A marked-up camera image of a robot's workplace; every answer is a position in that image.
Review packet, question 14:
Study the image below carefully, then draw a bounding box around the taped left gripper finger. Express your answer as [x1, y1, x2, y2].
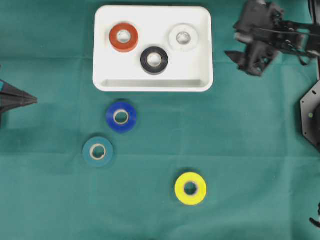
[0, 98, 38, 120]
[0, 80, 38, 103]

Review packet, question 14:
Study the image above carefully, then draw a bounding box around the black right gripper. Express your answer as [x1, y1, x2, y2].
[224, 0, 284, 77]

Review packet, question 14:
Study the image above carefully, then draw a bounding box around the white tape roll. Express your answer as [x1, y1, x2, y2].
[168, 24, 199, 52]

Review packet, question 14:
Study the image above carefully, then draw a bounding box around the black tape roll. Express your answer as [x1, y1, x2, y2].
[140, 46, 169, 75]

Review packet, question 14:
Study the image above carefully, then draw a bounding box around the teal tape roll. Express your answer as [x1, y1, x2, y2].
[82, 136, 114, 168]

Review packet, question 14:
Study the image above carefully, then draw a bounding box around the blue tape roll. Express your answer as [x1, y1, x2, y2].
[105, 101, 137, 133]

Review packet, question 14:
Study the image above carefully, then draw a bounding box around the red tape roll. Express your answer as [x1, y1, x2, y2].
[109, 22, 139, 53]

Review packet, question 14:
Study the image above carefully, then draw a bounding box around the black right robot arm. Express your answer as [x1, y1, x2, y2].
[225, 0, 320, 77]

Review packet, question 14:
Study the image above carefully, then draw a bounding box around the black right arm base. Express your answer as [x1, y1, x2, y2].
[300, 81, 320, 151]

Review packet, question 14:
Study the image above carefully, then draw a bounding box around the white plastic case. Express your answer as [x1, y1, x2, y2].
[92, 5, 214, 92]

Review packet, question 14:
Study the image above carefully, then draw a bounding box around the yellow tape roll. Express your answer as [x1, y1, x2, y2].
[174, 172, 207, 206]

